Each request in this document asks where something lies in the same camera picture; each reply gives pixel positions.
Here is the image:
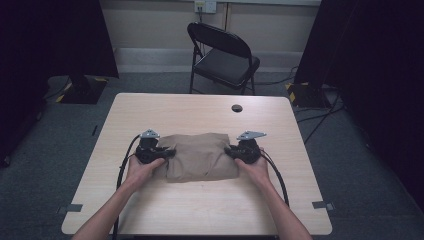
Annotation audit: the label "grey tape strip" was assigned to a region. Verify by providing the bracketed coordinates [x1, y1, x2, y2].
[311, 200, 336, 212]
[56, 203, 84, 215]

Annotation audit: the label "black folding chair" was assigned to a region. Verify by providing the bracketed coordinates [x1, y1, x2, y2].
[186, 21, 261, 96]

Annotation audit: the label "person's left hand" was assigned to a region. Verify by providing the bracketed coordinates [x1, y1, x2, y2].
[124, 155, 166, 194]

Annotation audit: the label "black floor cable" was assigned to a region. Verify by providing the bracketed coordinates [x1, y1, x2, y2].
[44, 76, 73, 101]
[254, 65, 298, 86]
[295, 93, 347, 145]

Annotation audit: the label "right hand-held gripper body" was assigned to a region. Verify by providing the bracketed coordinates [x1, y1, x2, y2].
[230, 130, 268, 165]

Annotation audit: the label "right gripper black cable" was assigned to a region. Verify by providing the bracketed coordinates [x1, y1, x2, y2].
[259, 150, 291, 208]

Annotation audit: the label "white wall socket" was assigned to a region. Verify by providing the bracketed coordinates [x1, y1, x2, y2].
[194, 0, 218, 15]

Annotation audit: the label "black curtain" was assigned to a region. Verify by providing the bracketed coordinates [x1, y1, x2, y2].
[0, 0, 120, 168]
[292, 0, 424, 212]

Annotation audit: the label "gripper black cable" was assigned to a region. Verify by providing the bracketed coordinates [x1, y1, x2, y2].
[111, 133, 143, 240]
[259, 150, 291, 208]

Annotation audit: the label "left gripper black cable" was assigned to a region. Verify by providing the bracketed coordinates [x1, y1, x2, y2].
[111, 133, 143, 240]

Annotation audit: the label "black stand base yellow stripes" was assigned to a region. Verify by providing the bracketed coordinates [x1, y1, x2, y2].
[284, 81, 335, 110]
[57, 74, 110, 105]

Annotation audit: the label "beige shorts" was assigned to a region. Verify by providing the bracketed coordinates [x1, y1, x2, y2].
[153, 132, 241, 184]

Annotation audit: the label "person's right hand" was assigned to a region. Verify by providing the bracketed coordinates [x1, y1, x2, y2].
[233, 147, 272, 188]

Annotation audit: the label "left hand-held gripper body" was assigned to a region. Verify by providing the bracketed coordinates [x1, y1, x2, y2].
[134, 128, 164, 165]

